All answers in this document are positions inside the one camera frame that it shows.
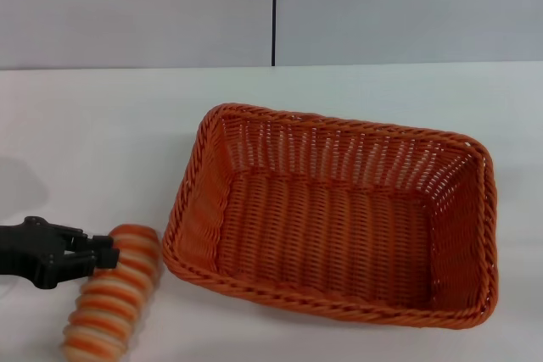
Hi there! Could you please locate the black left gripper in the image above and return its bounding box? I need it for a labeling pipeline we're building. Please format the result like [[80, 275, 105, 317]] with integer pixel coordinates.
[[0, 215, 121, 291]]

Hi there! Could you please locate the orange cream striped bread roll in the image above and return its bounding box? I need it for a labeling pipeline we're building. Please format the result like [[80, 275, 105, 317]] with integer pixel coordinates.
[[61, 223, 162, 359]]

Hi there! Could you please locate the orange woven plastic basket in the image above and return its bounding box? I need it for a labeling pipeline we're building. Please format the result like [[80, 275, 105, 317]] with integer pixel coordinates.
[[160, 102, 500, 331]]

